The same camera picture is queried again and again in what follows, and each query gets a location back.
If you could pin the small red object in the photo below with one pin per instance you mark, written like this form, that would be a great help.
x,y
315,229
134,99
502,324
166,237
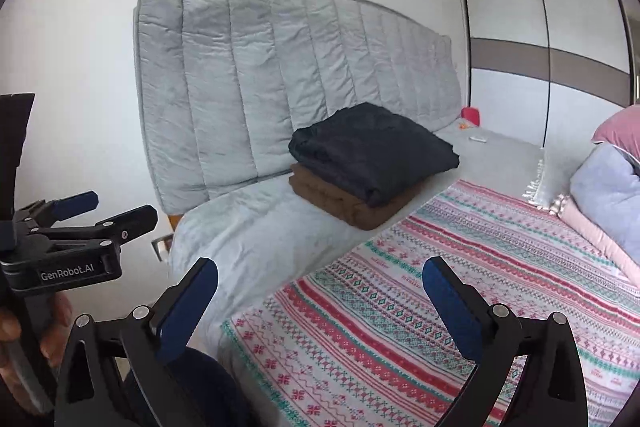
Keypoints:
x,y
471,114

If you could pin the white sliding wardrobe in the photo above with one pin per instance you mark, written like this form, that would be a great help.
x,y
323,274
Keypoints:
x,y
548,72

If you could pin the grey bed cover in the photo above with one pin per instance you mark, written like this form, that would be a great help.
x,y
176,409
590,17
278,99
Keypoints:
x,y
310,226

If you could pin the patterned nordic knit blanket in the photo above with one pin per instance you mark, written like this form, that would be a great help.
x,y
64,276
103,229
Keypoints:
x,y
609,356

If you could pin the person left hand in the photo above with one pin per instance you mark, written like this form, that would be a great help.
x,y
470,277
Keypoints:
x,y
52,340

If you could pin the pink velvet pillow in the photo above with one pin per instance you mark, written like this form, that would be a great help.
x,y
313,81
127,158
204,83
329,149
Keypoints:
x,y
621,130

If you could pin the brown folded garment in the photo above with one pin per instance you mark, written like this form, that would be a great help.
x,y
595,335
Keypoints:
x,y
345,201

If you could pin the grey quilted headboard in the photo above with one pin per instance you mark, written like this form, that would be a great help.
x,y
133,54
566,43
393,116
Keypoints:
x,y
223,84

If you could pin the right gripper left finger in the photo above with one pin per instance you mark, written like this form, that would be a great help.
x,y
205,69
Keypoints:
x,y
90,391

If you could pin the pink folded blanket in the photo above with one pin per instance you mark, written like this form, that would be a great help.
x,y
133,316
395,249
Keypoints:
x,y
565,209

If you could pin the wall socket plate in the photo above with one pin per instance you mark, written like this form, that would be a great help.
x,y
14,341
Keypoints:
x,y
162,246

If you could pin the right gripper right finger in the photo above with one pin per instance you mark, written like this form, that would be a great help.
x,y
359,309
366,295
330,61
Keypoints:
x,y
551,390

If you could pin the black quilted puffer jacket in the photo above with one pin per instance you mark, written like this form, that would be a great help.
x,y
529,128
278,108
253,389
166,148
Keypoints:
x,y
371,153

